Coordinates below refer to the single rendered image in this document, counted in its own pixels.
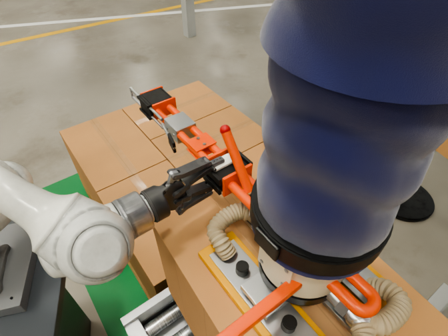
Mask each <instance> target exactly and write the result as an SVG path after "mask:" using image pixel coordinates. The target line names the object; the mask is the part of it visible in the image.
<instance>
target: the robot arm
mask: <svg viewBox="0 0 448 336"><path fill-rule="evenodd" d="M232 163H233V162H232V160H231V158H230V155H229V153H227V154H225V155H223V156H219V157H217V158H215V159H213V160H208V158H206V156H203V157H200V158H198V159H196V160H194V161H192V162H189V163H187V164H184V165H182V166H180V167H178V168H173V169H168V170H167V173H168V174H169V176H168V180H167V181H165V182H164V183H163V184H162V185H160V186H156V185H153V186H151V187H149V188H146V189H144V190H142V191H141V192H140V194H139V193H138V192H136V191H133V192H131V193H129V194H127V195H125V196H123V197H121V198H118V199H116V200H114V201H112V202H110V203H108V204H105V205H103V204H101V203H98V202H96V201H94V200H92V199H90V198H88V197H85V196H83V195H81V194H79V193H73V194H70V195H58V194H54V193H51V192H48V191H46V190H44V189H42V188H40V187H38V186H36V185H34V184H33V179H32V176H31V174H30V172H28V170H26V168H24V167H23V166H21V165H19V164H17V163H15V162H12V161H2V160H0V231H1V230H3V229H4V228H5V227H6V226H7V225H8V224H9V223H10V222H11V220H12V221H14V222H15V223H16V224H18V225H19V226H20V227H21V228H23V229H24V230H25V231H26V232H27V234H28V235H29V237H30V239H31V244H32V252H34V253H36V254H37V256H38V258H39V261H40V263H41V265H42V267H43V268H44V270H45V271H46V273H47V274H48V275H49V276H51V277H53V278H61V277H67V278H69V279H70V280H72V281H74V282H76V283H78V284H82V285H100V284H103V283H106V282H108V281H110V280H112V279H114V278H116V277H117V276H118V275H120V274H121V273H122V271H123V270H124V268H125V266H126V265H127V264H128V262H129V260H130V258H132V256H133V252H134V246H135V241H134V240H135V239H136V238H138V237H139V236H141V235H143V234H144V233H146V232H148V231H150V230H152V229H153V228H154V226H155V224H154V222H156V223H158V222H160V221H161V220H163V219H165V218H167V217H168V216H170V214H171V211H174V210H175V211H176V212H177V214H178V215H182V214H183V213H184V212H185V211H186V210H188V209H189V208H191V207H192V206H194V205H196V204H198V203H199V202H201V201H202V200H204V199H206V198H208V197H209V196H211V195H212V194H213V192H212V190H213V188H212V187H211V186H210V185H209V184H208V183H207V182H206V181H202V182H200V183H197V184H194V183H195V182H197V181H198V180H200V179H201V178H202V177H204V176H206V175H207V174H208V173H210V172H211V171H214V172H217V171H219V170H220V169H222V168H224V167H226V166H228V165H230V164H232ZM182 182H183V183H182ZM192 184H194V185H192ZM206 192H207V193H206ZM10 250H11V247H10V246H9V245H8V244H4V245H1V246H0V293H1V292H2V291H3V285H2V282H3V275H4V271H5V265H6V261H7V256H8V254H9V252H10Z"/></svg>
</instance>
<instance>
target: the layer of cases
mask: <svg viewBox="0 0 448 336"><path fill-rule="evenodd" d="M167 93H168V94H170V96H172V97H175V100H176V106H177V109H178V110H179V111H180V112H182V111H183V112H184V113H185V114H186V115H188V116H189V117H190V118H191V119H192V120H193V121H194V122H196V127H197V128H198V129H200V130H201V131H202V132H203V133H205V132H206V133H207V134H209V135H210V136H211V137H212V138H213V139H214V140H216V142H217V143H216V145H217V146H218V147H219V148H220V149H224V148H226V145H225V142H224V140H223V137H222V135H221V133H220V127H221V126H222V125H228V126H230V128H231V132H232V134H233V137H234V140H235V142H236V145H237V148H238V150H239V151H240V152H242V154H244V155H245V156H246V157H247V158H248V159H250V160H251V161H252V162H253V168H252V171H254V170H256V169H257V167H258V163H259V160H260V157H261V155H262V153H263V151H264V149H265V146H264V143H263V137H262V128H261V127H260V126H259V125H258V124H256V123H255V122H254V121H252V120H251V119H250V118H248V117H247V116H246V115H244V114H243V113H242V112H240V111H239V110H238V109H236V108H235V107H234V106H232V105H231V104H230V103H228V102H227V101H226V100H224V99H223V98H222V97H220V96H219V95H218V94H216V93H215V92H214V91H212V90H210V88H208V87H207V86H205V85H204V84H202V82H200V81H196V82H193V83H190V84H188V85H184V86H182V87H179V88H176V89H174V90H171V91H168V92H167ZM139 108H140V106H139V105H138V104H137V103H135V104H133V105H130V106H127V107H124V108H122V109H119V110H116V111H113V112H111V113H108V114H106V115H102V116H100V117H97V118H94V119H92V120H89V121H86V122H84V123H80V124H78V125H75V126H72V127H70V128H67V129H64V130H62V131H60V132H59V133H60V135H61V137H62V139H63V142H64V144H65V146H66V148H67V150H68V152H69V155H70V157H71V159H72V162H73V164H74V166H75V168H76V170H77V172H78V174H79V177H80V179H81V180H82V182H83V184H84V186H85V187H86V189H87V190H88V192H89V194H90V196H91V197H92V199H93V200H94V201H96V202H98V203H101V204H103V205H105V204H108V203H110V202H112V201H114V200H116V199H118V198H121V197H123V196H125V195H127V194H129V193H131V192H133V191H136V192H138V193H139V194H140V192H141V191H142V190H144V189H146V188H149V187H151V186H153V185H156V186H160V185H162V184H163V183H164V182H165V181H167V180H168V176H169V174H168V173H167V170H168V169H173V168H178V167H180V166H182V165H184V164H187V163H189V162H192V161H194V160H196V158H194V156H192V154H190V152H188V150H187V149H188V148H187V147H186V146H185V145H184V144H183V143H180V144H178V143H177V142H176V141H175V140H174V141H175V145H176V151H177V152H176V153H174V152H173V150H172V148H171V146H170V144H169V140H168V137H167V135H166V133H165V131H164V129H162V128H160V126H159V125H158V124H157V123H156V122H155V121H154V120H153V119H152V120H149V119H148V118H147V117H146V116H145V115H144V114H143V113H142V112H141V111H140V110H139ZM134 241H135V246H134V252H133V256H132V258H130V260H129V262H130V264H131V265H132V267H133V268H134V270H135V272H136V274H137V276H138V277H139V279H140V280H141V282H142V284H143V286H144V287H145V289H146V291H147V292H148V294H149V296H150V298H152V297H154V296H156V295H157V294H158V293H160V292H162V291H163V290H164V289H166V288H168V284H167V280H166V277H165V272H164V270H163V265H162V262H161V258H160V254H159V250H158V246H157V242H156V239H155V234H154V232H153V229H152V230H150V231H148V232H146V233H144V234H143V235H141V236H139V237H138V238H136V239H135V240H134Z"/></svg>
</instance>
